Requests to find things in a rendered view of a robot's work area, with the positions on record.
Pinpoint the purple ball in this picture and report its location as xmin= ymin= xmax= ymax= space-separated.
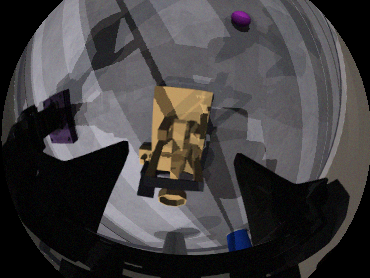
xmin=232 ymin=10 xmax=252 ymax=27

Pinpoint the blue open-top cup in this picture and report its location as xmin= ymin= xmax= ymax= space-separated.
xmin=226 ymin=228 xmax=252 ymax=252

